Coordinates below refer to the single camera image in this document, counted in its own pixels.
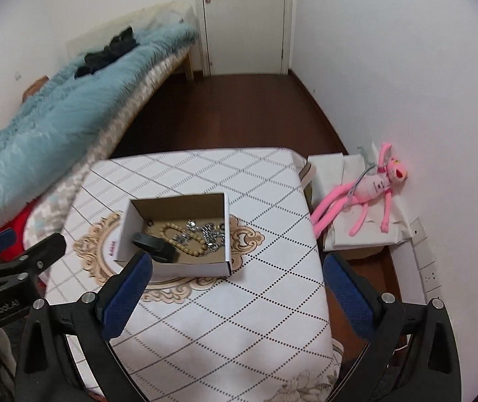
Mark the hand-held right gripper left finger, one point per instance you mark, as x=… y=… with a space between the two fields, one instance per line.
x=126 y=297

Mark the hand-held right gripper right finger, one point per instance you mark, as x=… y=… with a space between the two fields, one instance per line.
x=347 y=301

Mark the black smart band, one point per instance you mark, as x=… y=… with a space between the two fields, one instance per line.
x=155 y=249

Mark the cardboard box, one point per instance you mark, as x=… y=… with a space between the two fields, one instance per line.
x=188 y=266

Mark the small silver pendant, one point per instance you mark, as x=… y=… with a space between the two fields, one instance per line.
x=180 y=240

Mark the red cloth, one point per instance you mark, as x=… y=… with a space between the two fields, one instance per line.
x=17 y=234

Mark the diamond patterned tablecloth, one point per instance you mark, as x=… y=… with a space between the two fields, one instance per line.
x=243 y=335

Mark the pink plush toy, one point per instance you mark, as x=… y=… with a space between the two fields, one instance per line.
x=373 y=186

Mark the light blue quilt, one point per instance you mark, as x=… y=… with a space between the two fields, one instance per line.
x=63 y=121

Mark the brown object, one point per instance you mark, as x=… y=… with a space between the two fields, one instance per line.
x=34 y=88

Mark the black clothing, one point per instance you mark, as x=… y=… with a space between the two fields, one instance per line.
x=105 y=52

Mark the white door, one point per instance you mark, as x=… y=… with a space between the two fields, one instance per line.
x=243 y=21

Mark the white wall socket strip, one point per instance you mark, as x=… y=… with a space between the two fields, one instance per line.
x=429 y=276

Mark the wooden bed frame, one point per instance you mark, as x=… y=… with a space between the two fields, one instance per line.
x=189 y=65

